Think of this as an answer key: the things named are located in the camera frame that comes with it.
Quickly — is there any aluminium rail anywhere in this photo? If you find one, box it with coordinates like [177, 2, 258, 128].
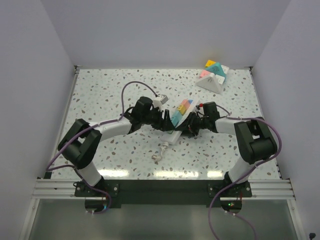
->
[32, 179, 295, 200]

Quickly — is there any yellow plug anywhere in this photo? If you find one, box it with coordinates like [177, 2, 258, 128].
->
[177, 105, 187, 116]

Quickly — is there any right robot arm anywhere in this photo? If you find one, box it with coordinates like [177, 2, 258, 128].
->
[175, 102, 280, 197]

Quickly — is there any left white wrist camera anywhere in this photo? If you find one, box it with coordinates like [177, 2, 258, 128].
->
[152, 94, 169, 111]

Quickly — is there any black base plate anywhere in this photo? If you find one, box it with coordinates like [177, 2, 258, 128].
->
[74, 179, 253, 210]

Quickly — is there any salmon pink plug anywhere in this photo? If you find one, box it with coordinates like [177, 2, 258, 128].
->
[180, 99, 191, 109]

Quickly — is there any white power strip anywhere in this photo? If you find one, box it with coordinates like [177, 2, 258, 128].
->
[160, 98, 200, 145]

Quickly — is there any purple cable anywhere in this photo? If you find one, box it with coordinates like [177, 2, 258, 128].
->
[46, 81, 160, 216]
[205, 104, 283, 240]

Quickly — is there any white triangular socket adapter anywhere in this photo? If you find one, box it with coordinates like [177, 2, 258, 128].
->
[195, 73, 226, 94]

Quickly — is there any teal triangular socket adapter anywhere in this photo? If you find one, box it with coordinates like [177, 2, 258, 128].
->
[205, 62, 226, 77]

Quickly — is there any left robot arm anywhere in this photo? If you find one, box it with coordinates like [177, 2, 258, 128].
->
[57, 95, 174, 196]

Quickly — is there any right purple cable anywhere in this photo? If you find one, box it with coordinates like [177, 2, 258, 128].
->
[205, 104, 283, 240]

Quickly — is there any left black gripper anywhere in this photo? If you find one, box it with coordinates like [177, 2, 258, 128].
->
[141, 106, 175, 132]

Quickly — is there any light blue plug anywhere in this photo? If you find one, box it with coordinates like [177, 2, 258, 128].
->
[171, 110, 183, 127]

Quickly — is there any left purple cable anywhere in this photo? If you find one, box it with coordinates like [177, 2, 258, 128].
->
[46, 81, 160, 216]

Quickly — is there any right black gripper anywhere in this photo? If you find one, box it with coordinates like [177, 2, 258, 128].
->
[175, 112, 209, 137]

